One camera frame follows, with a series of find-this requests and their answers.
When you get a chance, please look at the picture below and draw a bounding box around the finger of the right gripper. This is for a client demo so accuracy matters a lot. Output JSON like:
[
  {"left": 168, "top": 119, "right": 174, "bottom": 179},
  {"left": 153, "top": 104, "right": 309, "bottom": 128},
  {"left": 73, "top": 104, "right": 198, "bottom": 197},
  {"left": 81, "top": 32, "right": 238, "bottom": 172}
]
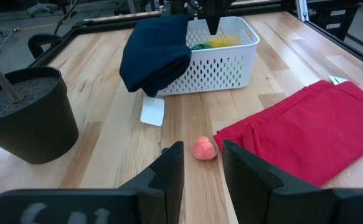
[{"left": 204, "top": 16, "right": 223, "bottom": 36}]

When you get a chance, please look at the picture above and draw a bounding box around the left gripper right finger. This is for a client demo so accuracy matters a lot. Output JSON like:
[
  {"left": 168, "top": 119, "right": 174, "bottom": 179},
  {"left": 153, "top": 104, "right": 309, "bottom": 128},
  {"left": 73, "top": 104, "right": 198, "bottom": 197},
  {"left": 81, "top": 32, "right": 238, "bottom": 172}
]
[{"left": 222, "top": 139, "right": 363, "bottom": 224}]

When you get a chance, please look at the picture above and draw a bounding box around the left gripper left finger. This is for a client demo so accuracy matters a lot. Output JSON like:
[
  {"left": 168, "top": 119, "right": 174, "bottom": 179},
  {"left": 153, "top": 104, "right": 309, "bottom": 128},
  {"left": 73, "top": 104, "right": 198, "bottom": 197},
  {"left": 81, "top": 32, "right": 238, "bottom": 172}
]
[{"left": 0, "top": 141, "right": 185, "bottom": 224}]

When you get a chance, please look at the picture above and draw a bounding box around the green striped toy watermelon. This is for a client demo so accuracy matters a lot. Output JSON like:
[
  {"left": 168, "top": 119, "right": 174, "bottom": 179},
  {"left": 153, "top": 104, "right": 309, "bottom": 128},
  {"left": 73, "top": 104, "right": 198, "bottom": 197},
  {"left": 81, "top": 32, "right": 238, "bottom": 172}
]
[{"left": 191, "top": 42, "right": 212, "bottom": 51}]

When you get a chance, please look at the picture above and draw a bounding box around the white perforated plastic basket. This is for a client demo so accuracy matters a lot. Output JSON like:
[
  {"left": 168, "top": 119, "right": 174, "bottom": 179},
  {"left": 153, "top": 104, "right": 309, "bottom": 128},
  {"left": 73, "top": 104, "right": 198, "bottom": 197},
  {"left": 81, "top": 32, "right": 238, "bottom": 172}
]
[{"left": 156, "top": 16, "right": 261, "bottom": 96}]

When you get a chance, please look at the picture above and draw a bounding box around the pink toy peach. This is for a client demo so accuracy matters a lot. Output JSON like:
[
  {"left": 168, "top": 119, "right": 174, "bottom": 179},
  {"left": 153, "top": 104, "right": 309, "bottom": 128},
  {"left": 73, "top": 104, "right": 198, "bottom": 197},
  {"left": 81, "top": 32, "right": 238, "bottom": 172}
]
[{"left": 192, "top": 136, "right": 218, "bottom": 161}]

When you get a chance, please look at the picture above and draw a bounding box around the navy blue folded cloth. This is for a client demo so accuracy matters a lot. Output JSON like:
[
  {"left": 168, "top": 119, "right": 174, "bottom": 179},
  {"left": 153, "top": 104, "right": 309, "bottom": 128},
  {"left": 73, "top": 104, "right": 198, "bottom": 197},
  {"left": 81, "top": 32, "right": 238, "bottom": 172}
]
[{"left": 119, "top": 14, "right": 192, "bottom": 98}]

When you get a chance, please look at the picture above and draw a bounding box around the red cloth napkin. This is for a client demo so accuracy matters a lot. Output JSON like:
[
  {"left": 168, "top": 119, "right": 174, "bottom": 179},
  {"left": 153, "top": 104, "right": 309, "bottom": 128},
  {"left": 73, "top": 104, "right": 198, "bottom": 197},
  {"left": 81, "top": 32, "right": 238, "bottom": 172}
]
[{"left": 214, "top": 80, "right": 363, "bottom": 187}]

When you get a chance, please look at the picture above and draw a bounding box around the small blank white tag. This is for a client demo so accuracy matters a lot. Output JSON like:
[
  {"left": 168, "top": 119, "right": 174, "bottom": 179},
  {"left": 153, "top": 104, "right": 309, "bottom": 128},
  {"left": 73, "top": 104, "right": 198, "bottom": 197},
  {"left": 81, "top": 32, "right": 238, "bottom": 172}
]
[{"left": 139, "top": 96, "right": 166, "bottom": 127}]

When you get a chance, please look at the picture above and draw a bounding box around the dark drawer cabinet with labels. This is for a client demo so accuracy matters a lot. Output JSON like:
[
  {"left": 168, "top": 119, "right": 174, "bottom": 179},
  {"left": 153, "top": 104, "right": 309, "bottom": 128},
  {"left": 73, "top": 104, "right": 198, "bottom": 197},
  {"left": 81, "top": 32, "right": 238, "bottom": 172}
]
[{"left": 295, "top": 0, "right": 358, "bottom": 41}]

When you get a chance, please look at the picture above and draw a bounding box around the white handwritten paper tag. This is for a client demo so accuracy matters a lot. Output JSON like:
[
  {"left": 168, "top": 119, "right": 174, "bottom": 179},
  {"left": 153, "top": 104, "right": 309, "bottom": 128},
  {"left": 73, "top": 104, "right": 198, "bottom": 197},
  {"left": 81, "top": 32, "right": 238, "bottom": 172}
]
[{"left": 329, "top": 75, "right": 350, "bottom": 85}]

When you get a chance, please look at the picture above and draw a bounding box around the green plant in black pot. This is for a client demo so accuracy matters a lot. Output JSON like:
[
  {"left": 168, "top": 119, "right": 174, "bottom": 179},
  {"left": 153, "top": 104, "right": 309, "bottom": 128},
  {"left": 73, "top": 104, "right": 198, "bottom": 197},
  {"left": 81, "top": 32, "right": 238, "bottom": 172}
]
[{"left": 0, "top": 40, "right": 80, "bottom": 165}]

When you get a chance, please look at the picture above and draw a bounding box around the grey office chair base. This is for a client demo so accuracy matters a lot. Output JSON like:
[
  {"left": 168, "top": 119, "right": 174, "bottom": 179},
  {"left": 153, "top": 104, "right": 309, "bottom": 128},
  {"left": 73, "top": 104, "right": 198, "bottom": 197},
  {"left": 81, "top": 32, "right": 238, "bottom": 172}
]
[{"left": 27, "top": 2, "right": 57, "bottom": 18}]

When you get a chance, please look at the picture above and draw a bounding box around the black aluminium table frame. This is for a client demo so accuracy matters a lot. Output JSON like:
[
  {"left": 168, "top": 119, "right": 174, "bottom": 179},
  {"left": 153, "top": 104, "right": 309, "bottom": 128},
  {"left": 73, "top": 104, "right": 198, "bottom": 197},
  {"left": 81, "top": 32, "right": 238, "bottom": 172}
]
[{"left": 28, "top": 0, "right": 363, "bottom": 72}]

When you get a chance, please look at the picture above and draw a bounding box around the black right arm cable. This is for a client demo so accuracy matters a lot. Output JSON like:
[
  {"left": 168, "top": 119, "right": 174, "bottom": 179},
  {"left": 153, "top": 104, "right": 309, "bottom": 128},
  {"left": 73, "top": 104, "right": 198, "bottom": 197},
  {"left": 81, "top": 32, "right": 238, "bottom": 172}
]
[{"left": 27, "top": 0, "right": 76, "bottom": 60}]

